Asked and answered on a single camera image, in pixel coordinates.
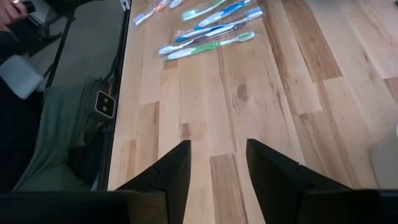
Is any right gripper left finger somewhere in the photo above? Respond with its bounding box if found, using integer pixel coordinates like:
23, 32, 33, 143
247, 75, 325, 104
115, 139, 191, 224

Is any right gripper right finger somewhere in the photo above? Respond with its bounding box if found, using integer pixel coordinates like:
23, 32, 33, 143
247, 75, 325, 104
246, 139, 354, 224

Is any light grey plastic bin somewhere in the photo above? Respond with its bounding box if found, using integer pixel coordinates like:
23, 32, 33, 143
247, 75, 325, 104
369, 123, 398, 190

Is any grey green fabric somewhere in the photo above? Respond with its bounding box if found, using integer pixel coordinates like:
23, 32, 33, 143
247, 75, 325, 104
12, 77, 110, 192

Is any green wrapped toothbrush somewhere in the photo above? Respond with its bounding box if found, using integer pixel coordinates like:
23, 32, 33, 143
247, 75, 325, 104
164, 30, 256, 61
181, 0, 227, 22

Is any purple wrapped toothbrush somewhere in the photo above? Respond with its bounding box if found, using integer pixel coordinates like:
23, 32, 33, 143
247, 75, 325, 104
157, 21, 248, 56

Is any person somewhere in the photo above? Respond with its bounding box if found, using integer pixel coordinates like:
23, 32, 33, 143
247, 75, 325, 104
0, 29, 46, 192

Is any black tripod stand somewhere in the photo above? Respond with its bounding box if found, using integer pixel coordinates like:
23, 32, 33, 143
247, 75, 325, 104
27, 8, 78, 90

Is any white flat object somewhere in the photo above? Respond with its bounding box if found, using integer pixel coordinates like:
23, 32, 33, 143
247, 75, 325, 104
0, 55, 45, 101

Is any black hand-held object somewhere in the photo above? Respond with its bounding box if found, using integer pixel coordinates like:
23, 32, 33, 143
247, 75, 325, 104
21, 0, 37, 14

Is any person's hand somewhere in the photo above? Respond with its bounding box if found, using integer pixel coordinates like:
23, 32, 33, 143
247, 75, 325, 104
0, 0, 29, 32

